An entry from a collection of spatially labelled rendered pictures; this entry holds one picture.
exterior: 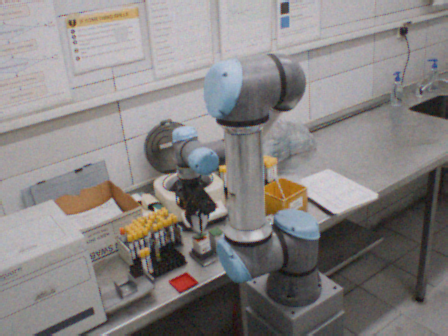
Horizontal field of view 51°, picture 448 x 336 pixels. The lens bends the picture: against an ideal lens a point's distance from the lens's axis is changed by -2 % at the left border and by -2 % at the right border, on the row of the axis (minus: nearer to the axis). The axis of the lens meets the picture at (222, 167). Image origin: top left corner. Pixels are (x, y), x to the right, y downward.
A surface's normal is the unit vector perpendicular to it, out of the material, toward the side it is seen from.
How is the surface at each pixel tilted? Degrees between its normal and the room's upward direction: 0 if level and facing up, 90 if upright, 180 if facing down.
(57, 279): 90
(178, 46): 93
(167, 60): 93
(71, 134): 90
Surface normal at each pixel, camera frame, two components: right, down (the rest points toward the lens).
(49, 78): 0.62, 0.36
